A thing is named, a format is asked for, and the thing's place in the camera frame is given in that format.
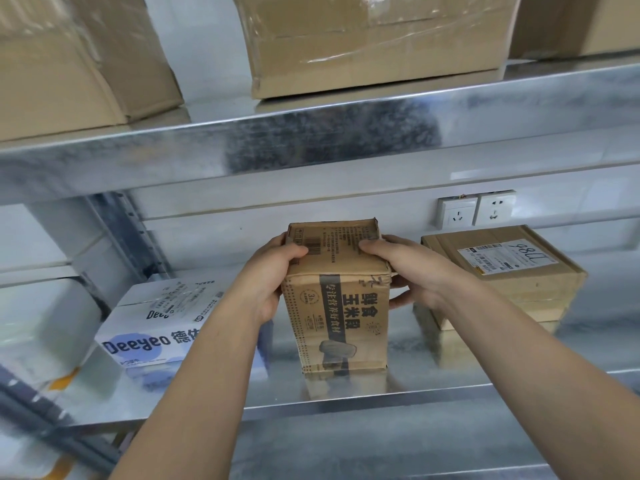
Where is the person's right hand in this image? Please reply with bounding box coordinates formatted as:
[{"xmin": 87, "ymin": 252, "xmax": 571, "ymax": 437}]
[{"xmin": 359, "ymin": 235, "xmax": 458, "ymax": 315}]

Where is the person's left hand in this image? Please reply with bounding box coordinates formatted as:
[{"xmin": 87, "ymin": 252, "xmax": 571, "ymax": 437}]
[{"xmin": 227, "ymin": 234, "xmax": 309, "ymax": 326}]

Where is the brown printed cardboard carton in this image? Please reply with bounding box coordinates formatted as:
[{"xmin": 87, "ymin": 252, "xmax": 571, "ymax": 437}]
[{"xmin": 282, "ymin": 219, "xmax": 392, "ymax": 376}]

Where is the person's right forearm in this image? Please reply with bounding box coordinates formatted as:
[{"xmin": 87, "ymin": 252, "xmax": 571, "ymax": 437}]
[{"xmin": 434, "ymin": 277, "xmax": 640, "ymax": 480}]

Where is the person's left forearm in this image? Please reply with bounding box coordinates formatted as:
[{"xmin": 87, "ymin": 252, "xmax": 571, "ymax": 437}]
[{"xmin": 109, "ymin": 289, "xmax": 262, "ymax": 480}]

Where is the galvanized metal shelving unit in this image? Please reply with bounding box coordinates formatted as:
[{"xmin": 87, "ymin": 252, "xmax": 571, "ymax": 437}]
[{"xmin": 0, "ymin": 59, "xmax": 640, "ymax": 480}]

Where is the flat brown box with label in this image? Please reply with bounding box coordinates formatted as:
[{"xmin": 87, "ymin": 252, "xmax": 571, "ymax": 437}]
[{"xmin": 421, "ymin": 225, "xmax": 589, "ymax": 304}]

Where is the plain flat brown box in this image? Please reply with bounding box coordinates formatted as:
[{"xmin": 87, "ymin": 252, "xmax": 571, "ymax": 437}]
[{"xmin": 425, "ymin": 294, "xmax": 572, "ymax": 336}]

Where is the white carton with blue print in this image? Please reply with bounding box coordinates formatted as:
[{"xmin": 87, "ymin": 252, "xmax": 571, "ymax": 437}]
[{"xmin": 95, "ymin": 277, "xmax": 268, "ymax": 380}]

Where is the taped large cardboard box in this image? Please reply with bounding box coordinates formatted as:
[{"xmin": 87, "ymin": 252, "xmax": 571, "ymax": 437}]
[{"xmin": 233, "ymin": 0, "xmax": 522, "ymax": 100}]

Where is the plain white carton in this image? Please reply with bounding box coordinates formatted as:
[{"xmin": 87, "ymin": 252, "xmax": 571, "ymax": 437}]
[{"xmin": 0, "ymin": 277, "xmax": 102, "ymax": 395}]

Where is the large plain cardboard box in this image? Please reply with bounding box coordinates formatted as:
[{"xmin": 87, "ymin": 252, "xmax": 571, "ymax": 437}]
[
  {"xmin": 508, "ymin": 0, "xmax": 640, "ymax": 61},
  {"xmin": 0, "ymin": 0, "xmax": 185, "ymax": 143}
]

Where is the grey metal bar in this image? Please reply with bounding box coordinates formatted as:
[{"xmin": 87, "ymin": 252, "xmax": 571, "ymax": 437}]
[{"xmin": 0, "ymin": 365, "xmax": 122, "ymax": 476}]

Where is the white carton with orange mark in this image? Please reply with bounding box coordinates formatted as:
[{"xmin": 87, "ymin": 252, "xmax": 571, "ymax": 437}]
[{"xmin": 0, "ymin": 420, "xmax": 118, "ymax": 480}]

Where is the white wall socket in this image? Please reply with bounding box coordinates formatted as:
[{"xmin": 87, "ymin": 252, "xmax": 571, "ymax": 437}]
[
  {"xmin": 472, "ymin": 190, "xmax": 517, "ymax": 227},
  {"xmin": 436, "ymin": 196, "xmax": 480, "ymax": 231}
]

